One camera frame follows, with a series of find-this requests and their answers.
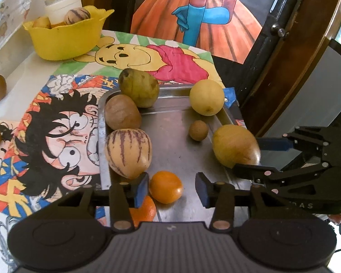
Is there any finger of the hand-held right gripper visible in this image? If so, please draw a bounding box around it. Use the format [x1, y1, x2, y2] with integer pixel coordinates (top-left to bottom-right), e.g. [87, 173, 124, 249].
[256, 126, 341, 162]
[232, 163, 330, 188]

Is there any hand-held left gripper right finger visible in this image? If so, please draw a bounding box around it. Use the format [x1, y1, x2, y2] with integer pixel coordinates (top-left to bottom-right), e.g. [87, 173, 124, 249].
[195, 172, 279, 230]

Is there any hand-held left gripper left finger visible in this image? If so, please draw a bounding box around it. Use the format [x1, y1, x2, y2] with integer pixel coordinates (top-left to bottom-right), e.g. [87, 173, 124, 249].
[58, 172, 150, 231]

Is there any small orange tangerine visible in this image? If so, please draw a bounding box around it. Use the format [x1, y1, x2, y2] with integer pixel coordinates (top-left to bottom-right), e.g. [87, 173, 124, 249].
[129, 195, 157, 228]

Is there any round orange tangerine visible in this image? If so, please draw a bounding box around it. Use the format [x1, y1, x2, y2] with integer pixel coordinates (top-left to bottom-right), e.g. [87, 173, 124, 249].
[148, 171, 184, 205]

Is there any large yellow-green mango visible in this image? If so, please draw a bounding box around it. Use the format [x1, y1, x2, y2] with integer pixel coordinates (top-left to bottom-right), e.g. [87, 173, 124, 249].
[212, 124, 261, 169]

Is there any large striped pepino melon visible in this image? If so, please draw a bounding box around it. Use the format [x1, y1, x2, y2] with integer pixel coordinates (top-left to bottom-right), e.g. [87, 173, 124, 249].
[104, 129, 153, 179]

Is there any metal tray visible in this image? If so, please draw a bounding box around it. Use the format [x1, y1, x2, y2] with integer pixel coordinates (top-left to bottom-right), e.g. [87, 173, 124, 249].
[97, 84, 262, 224]

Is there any tiny brown round fruit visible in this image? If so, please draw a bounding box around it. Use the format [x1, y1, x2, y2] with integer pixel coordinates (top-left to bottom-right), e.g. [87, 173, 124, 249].
[188, 120, 209, 142]

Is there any yellow lemon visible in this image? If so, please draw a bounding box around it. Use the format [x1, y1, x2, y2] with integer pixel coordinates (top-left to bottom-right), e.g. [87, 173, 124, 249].
[189, 80, 226, 116]

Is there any green striped fruit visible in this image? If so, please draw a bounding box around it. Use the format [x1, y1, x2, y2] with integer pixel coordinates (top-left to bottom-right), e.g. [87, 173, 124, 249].
[118, 68, 160, 109]

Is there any blue paper piece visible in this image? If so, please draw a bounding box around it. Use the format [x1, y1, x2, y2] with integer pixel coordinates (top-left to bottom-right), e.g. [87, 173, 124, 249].
[223, 87, 237, 110]

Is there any spiky-haired cartoon drawing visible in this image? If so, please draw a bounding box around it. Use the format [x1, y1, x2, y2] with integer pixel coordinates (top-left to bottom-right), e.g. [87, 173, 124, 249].
[0, 74, 123, 225]

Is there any yellow bear drawing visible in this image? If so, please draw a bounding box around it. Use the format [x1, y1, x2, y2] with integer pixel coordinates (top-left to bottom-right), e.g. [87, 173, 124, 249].
[50, 31, 226, 90]

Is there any yellow plastic bowl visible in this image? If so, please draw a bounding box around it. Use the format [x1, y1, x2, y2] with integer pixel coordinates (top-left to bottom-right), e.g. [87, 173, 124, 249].
[23, 6, 115, 61]

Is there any small striped pepino melon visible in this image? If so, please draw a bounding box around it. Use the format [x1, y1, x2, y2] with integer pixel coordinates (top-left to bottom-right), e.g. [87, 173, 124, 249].
[63, 8, 91, 25]

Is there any black board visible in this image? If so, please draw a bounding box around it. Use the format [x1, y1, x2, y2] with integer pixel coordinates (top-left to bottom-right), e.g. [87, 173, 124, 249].
[94, 0, 309, 111]

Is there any small yellow fruit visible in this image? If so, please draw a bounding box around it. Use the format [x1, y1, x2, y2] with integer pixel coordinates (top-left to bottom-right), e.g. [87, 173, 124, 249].
[33, 16, 52, 29]

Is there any white plastic jar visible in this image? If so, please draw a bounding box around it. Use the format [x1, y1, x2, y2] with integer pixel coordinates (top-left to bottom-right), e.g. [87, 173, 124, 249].
[44, 0, 83, 25]

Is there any white cartoon printed curtain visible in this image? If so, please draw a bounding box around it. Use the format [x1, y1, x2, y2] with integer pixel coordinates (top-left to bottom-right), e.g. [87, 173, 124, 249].
[0, 0, 50, 54]

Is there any dark wooden frame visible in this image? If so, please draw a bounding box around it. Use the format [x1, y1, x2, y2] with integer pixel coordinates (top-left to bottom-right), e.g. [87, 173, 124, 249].
[240, 0, 341, 138]

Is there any orange dress wall poster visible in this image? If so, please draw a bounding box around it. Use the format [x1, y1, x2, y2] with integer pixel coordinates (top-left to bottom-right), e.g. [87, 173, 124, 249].
[130, 0, 285, 63]

